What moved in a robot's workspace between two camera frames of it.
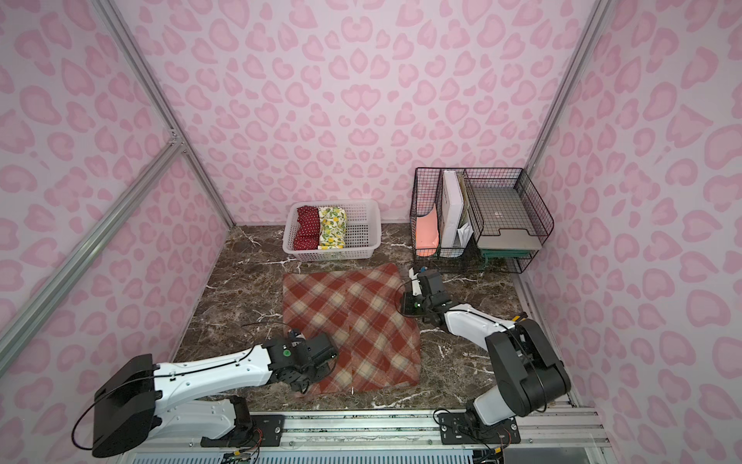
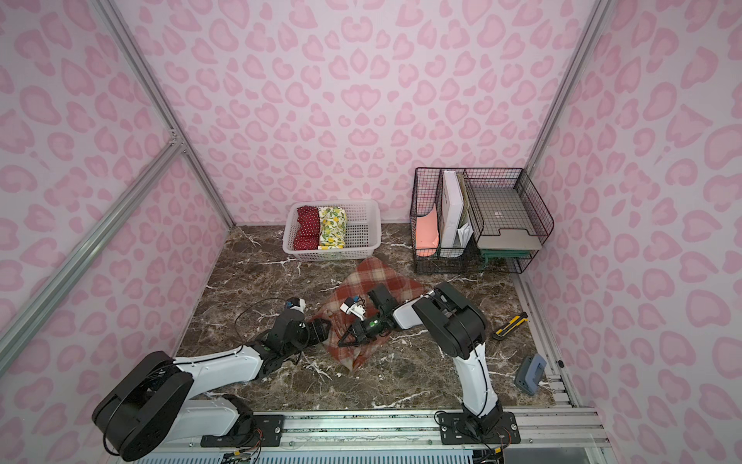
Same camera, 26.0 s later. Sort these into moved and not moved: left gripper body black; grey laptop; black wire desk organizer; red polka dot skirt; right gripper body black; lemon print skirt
Moved: left gripper body black; right gripper body black
Not moved: lemon print skirt; red polka dot skirt; black wire desk organizer; grey laptop
